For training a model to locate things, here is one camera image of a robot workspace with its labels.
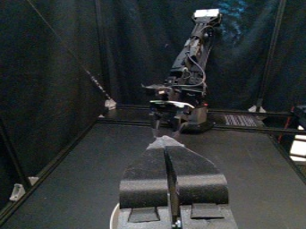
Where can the pink round plate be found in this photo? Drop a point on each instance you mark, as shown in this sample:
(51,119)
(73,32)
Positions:
(114,216)

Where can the white frame corner bracket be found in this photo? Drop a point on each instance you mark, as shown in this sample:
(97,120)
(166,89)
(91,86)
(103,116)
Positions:
(17,192)
(257,108)
(110,104)

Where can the grey ribbed grille panel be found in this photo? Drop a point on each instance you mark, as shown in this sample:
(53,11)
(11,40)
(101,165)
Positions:
(239,120)

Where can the black vertical frame post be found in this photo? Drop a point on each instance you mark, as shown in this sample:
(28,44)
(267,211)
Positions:
(101,50)
(270,53)

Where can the black diagonal frame strut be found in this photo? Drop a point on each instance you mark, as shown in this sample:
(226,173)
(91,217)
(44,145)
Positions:
(67,50)

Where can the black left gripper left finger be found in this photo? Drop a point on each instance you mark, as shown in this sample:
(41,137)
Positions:
(143,179)

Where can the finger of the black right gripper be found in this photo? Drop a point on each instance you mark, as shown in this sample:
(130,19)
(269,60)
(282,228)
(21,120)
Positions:
(155,126)
(178,128)

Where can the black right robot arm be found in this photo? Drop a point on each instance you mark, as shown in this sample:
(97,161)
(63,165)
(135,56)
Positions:
(195,59)

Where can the black cloth curtain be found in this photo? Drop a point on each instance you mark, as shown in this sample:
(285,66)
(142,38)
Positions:
(43,89)

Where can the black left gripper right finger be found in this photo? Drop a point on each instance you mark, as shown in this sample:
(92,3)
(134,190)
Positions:
(199,182)

